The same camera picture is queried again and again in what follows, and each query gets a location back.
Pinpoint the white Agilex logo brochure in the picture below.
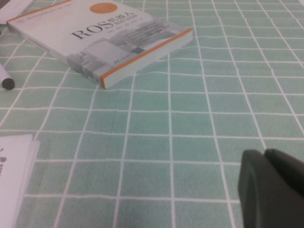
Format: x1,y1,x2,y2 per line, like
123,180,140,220
0,133,40,228

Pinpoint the white orange ROS book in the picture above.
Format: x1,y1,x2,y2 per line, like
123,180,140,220
6,0,193,89

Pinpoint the white brochure with Chinese title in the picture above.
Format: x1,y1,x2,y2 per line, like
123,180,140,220
0,0,34,25

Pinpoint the white whiteboard marker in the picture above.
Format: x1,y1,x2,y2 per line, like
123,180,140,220
0,63,16,91

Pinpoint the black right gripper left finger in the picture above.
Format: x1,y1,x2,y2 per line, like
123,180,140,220
238,149,304,228

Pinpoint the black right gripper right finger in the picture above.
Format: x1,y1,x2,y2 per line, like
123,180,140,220
264,148,304,198

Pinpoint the green checked tablecloth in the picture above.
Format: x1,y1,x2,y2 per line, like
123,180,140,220
0,0,304,228

